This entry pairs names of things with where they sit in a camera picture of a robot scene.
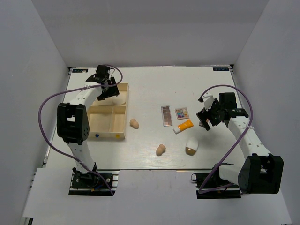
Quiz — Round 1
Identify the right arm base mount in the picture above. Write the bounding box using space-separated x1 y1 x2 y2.
191 163 241 200

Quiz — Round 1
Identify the colourful square eyeshadow palette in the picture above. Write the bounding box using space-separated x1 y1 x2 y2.
175 107 189 120

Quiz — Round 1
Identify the long brown eyeshadow palette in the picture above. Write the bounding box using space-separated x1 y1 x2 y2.
161 105 173 127

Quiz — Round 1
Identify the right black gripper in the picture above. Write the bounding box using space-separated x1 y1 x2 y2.
196 98 224 131

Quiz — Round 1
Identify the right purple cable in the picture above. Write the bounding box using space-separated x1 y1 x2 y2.
198 84 255 194

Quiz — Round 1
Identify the round white powder puff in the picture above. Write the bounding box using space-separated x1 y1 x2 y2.
112 94 126 105

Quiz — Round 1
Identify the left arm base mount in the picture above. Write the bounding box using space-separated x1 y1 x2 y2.
68 167 119 196

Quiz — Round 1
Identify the wooden compartment box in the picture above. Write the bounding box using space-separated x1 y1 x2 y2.
88 83 129 140

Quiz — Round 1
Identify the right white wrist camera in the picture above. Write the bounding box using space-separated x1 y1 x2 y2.
198 92 214 111

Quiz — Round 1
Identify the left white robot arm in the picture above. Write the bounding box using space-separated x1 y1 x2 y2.
57 65 120 187

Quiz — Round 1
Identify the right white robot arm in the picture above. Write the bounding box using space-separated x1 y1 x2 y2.
196 92 284 194

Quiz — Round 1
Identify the beige sponge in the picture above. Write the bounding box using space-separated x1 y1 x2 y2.
156 144 166 156
129 119 139 129

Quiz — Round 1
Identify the orange sunscreen tube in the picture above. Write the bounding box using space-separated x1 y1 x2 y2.
173 119 194 134

